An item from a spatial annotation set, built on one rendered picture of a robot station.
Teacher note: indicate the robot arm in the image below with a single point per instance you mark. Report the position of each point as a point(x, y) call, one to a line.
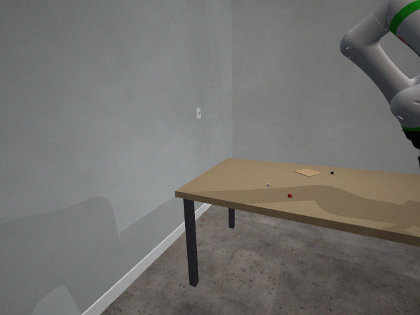
point(361, 46)

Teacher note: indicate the tan flat mat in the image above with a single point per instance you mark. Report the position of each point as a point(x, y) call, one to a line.
point(308, 172)

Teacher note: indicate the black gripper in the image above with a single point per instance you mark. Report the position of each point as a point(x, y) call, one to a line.
point(417, 145)

